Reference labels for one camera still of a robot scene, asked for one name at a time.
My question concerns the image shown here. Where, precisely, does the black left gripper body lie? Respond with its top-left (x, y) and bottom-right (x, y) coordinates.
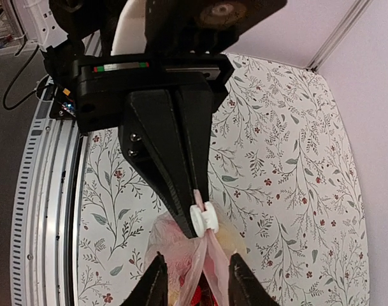
top-left (42, 52), bottom-right (236, 133)

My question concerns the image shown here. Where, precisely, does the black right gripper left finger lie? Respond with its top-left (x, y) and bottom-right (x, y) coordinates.
top-left (122, 252), bottom-right (168, 306)

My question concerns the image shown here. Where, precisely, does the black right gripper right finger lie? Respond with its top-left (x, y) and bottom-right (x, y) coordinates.
top-left (228, 253), bottom-right (279, 306)

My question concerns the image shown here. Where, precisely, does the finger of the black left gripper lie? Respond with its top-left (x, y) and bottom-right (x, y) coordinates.
top-left (176, 85), bottom-right (213, 202)
top-left (119, 89), bottom-right (196, 238)

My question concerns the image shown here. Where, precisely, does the clear zip top bag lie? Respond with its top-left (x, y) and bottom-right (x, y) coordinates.
top-left (144, 190), bottom-right (247, 305)

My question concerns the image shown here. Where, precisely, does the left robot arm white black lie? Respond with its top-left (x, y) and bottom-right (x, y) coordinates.
top-left (26, 1), bottom-right (286, 238)

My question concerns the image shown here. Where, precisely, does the floral patterned tablecloth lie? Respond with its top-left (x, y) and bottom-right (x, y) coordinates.
top-left (76, 54), bottom-right (370, 305)

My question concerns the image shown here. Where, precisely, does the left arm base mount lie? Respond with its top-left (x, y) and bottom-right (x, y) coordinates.
top-left (49, 84), bottom-right (76, 120)

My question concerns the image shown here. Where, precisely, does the front aluminium rail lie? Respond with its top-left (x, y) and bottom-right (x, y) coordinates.
top-left (10, 78), bottom-right (89, 305)

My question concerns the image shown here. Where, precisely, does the right aluminium frame post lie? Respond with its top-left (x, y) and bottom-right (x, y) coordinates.
top-left (305, 0), bottom-right (373, 73)

